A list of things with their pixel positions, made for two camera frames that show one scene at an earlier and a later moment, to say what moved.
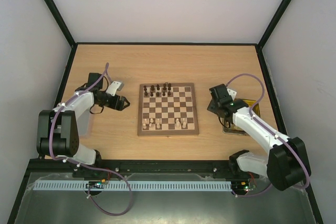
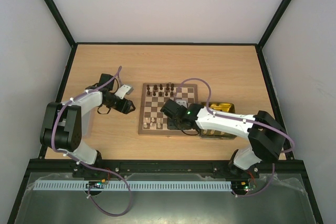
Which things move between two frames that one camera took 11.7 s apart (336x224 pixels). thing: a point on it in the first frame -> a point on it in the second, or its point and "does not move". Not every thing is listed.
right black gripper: [214, 107] -> [174, 122]
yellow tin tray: [233, 130] -> [214, 134]
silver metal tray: [83, 122] does not move
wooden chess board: [167, 109] does not move
